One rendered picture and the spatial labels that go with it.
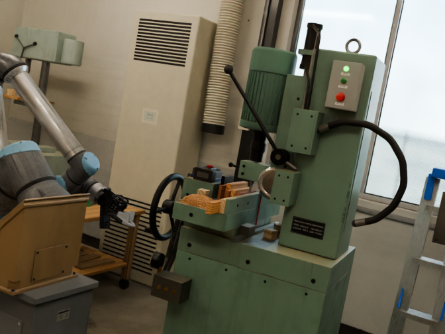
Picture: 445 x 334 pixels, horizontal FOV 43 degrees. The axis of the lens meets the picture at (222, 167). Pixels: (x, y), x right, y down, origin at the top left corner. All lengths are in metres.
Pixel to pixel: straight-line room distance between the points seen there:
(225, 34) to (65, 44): 1.15
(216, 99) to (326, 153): 1.75
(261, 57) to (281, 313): 0.92
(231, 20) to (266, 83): 1.64
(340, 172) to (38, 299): 1.09
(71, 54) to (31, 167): 2.11
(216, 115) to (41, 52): 1.38
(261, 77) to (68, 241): 0.92
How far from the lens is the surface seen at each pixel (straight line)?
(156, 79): 3.78
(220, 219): 1.94
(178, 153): 3.66
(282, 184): 1.95
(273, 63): 2.11
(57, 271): 2.09
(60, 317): 2.09
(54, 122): 2.43
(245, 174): 2.18
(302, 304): 1.98
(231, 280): 2.05
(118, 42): 4.41
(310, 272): 1.94
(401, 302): 2.74
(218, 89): 3.65
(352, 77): 1.94
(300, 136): 1.94
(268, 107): 2.11
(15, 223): 1.92
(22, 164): 2.07
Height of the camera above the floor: 1.26
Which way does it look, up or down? 6 degrees down
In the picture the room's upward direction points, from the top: 10 degrees clockwise
